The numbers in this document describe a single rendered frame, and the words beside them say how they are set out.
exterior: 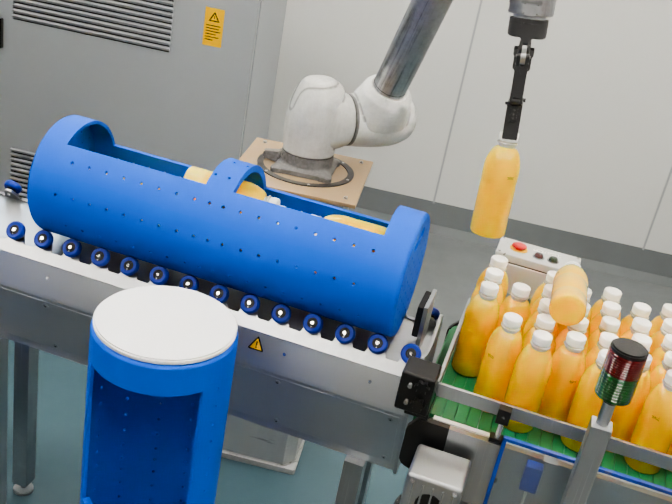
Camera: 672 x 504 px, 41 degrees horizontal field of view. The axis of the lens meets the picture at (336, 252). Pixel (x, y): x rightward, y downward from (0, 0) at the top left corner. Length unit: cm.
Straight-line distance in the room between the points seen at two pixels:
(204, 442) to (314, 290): 39
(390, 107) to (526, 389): 106
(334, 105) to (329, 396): 91
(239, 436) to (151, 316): 130
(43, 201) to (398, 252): 81
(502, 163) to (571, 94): 299
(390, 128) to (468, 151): 225
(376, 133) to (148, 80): 134
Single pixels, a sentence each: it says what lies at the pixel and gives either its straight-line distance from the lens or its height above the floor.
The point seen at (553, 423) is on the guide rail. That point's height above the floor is 97.
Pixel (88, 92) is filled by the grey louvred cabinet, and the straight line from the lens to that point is 386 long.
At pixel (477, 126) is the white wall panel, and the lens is 485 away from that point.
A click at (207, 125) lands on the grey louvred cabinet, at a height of 75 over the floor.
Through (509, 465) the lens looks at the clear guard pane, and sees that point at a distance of 186.
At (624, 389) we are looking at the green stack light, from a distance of 161.
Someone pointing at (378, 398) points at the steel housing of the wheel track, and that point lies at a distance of 200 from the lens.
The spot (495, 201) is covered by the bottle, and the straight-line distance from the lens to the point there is 187.
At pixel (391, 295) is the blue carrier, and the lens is 187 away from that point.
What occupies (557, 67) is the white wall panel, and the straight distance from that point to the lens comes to 478.
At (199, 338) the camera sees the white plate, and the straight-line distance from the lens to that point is 175.
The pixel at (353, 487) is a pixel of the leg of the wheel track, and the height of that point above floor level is 56.
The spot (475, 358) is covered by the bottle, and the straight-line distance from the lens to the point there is 203.
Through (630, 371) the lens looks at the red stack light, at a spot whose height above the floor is 123.
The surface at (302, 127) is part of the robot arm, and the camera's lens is 259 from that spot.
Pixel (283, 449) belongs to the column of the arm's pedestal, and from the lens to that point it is 304.
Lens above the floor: 198
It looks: 26 degrees down
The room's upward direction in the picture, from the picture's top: 11 degrees clockwise
